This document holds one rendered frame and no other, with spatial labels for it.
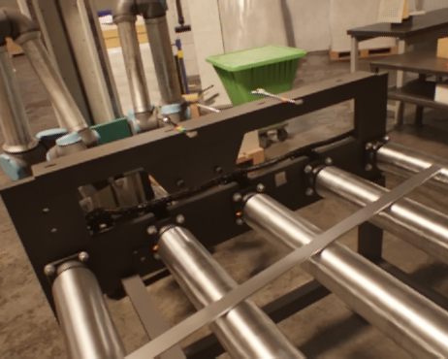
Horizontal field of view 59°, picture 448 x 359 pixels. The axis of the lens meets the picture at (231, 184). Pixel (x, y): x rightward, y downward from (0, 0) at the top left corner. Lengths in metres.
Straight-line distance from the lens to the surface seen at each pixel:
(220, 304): 0.89
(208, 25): 4.86
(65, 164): 1.12
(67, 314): 1.03
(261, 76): 3.76
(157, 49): 2.09
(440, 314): 0.90
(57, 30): 2.30
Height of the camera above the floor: 1.53
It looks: 27 degrees down
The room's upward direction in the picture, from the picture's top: 8 degrees counter-clockwise
